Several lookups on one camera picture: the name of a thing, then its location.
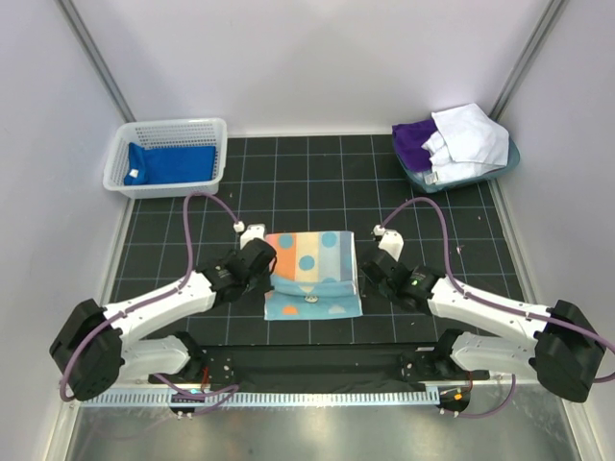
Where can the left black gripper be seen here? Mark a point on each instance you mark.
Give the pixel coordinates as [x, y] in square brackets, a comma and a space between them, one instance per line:
[264, 285]

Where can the light blue cartoon towel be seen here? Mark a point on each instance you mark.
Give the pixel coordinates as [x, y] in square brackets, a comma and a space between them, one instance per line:
[314, 278]

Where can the blue microfiber towel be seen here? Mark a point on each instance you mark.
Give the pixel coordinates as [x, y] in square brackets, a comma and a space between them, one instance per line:
[169, 165]

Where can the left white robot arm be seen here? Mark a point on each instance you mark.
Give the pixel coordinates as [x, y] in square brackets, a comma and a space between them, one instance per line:
[100, 345]

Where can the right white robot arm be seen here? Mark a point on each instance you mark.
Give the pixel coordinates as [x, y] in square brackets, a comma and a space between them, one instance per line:
[555, 345]

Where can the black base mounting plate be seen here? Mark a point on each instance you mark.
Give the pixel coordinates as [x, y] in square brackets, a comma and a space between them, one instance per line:
[423, 357]

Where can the black grid mat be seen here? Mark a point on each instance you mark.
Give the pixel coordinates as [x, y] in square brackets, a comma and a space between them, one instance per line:
[317, 183]

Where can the blue towel container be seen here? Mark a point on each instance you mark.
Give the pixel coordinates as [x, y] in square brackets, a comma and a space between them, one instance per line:
[417, 181]

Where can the white perforated plastic basket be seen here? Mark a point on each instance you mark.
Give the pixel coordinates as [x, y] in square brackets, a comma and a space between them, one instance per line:
[162, 134]

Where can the purple towel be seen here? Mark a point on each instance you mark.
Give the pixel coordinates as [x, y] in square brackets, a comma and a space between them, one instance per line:
[408, 141]

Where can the white towel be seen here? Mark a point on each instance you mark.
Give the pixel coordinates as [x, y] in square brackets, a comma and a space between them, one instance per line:
[466, 145]

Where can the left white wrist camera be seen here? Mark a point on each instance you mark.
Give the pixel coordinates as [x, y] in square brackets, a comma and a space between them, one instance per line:
[247, 233]

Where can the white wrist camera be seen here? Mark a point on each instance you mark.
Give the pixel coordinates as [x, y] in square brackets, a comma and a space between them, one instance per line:
[247, 233]
[390, 241]

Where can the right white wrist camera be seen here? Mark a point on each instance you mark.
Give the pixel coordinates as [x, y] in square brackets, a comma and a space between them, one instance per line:
[390, 241]

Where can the aluminium frame rail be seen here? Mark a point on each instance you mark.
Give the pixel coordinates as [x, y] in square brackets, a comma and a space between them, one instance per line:
[320, 380]

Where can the white slotted cable duct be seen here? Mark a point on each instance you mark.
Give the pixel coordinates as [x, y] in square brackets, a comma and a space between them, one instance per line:
[159, 397]

